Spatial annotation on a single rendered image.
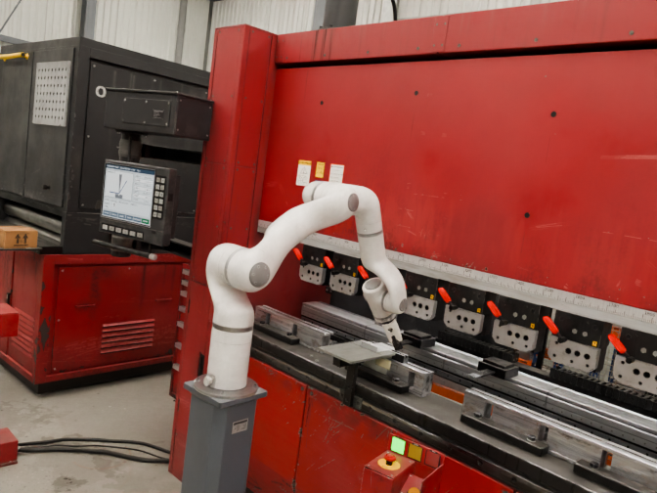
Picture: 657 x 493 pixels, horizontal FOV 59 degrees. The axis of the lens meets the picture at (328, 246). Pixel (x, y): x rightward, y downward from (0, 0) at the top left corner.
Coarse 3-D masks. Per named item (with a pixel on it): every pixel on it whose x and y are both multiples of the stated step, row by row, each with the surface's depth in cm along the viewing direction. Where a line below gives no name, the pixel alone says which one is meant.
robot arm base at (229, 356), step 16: (224, 336) 167; (240, 336) 168; (224, 352) 167; (240, 352) 168; (208, 368) 171; (224, 368) 168; (240, 368) 169; (208, 384) 168; (224, 384) 168; (240, 384) 171; (256, 384) 175
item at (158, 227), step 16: (112, 160) 284; (160, 176) 268; (176, 176) 273; (160, 192) 268; (176, 192) 275; (160, 208) 268; (176, 208) 277; (112, 224) 286; (128, 224) 280; (160, 224) 269; (144, 240) 275; (160, 240) 269
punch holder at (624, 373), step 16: (624, 336) 171; (640, 336) 168; (656, 336) 165; (640, 352) 168; (656, 352) 165; (624, 368) 171; (640, 368) 168; (656, 368) 165; (640, 384) 168; (656, 384) 165
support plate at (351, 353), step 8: (336, 344) 234; (344, 344) 236; (352, 344) 237; (360, 344) 239; (328, 352) 223; (336, 352) 224; (344, 352) 225; (352, 352) 226; (360, 352) 228; (368, 352) 229; (384, 352) 232; (392, 352) 234; (344, 360) 217; (352, 360) 217; (360, 360) 219; (368, 360) 222
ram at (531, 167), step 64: (384, 64) 236; (448, 64) 215; (512, 64) 197; (576, 64) 182; (640, 64) 169; (320, 128) 262; (384, 128) 236; (448, 128) 215; (512, 128) 197; (576, 128) 182; (640, 128) 169; (384, 192) 236; (448, 192) 214; (512, 192) 197; (576, 192) 182; (640, 192) 169; (448, 256) 214; (512, 256) 196; (576, 256) 181; (640, 256) 168
